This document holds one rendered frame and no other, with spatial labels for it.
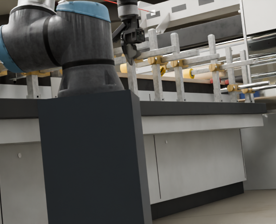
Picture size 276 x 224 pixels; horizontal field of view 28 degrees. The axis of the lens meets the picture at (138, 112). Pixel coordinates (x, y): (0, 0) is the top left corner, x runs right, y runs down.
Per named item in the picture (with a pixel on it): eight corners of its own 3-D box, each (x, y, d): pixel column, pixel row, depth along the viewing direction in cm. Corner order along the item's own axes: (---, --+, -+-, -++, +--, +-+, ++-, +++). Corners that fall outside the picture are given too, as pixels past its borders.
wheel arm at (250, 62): (253, 64, 375) (253, 58, 376) (251, 63, 372) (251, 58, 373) (189, 75, 404) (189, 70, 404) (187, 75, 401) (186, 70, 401)
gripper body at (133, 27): (135, 41, 241) (133, 14, 241) (119, 45, 246) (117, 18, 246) (145, 42, 247) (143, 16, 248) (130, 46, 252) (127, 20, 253)
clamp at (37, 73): (51, 75, 247) (50, 64, 248) (29, 74, 236) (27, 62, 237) (41, 77, 251) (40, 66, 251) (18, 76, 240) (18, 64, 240)
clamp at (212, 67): (225, 71, 391) (224, 64, 392) (216, 70, 380) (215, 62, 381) (217, 72, 395) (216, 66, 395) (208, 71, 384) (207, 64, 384)
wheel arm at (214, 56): (220, 58, 334) (219, 53, 334) (217, 58, 332) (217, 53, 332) (168, 68, 355) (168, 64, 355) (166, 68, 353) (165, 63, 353)
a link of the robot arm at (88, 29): (101, 56, 149) (95, -8, 150) (45, 66, 155) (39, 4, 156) (123, 62, 164) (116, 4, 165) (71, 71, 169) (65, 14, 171)
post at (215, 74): (222, 102, 385) (214, 34, 388) (220, 102, 382) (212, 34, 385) (217, 103, 387) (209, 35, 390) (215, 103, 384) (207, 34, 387)
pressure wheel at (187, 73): (188, 70, 396) (192, 81, 399) (192, 66, 402) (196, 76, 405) (180, 72, 400) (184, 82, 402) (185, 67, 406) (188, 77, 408)
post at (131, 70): (139, 102, 303) (130, 16, 306) (135, 102, 300) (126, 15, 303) (134, 103, 305) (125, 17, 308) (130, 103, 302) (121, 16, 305)
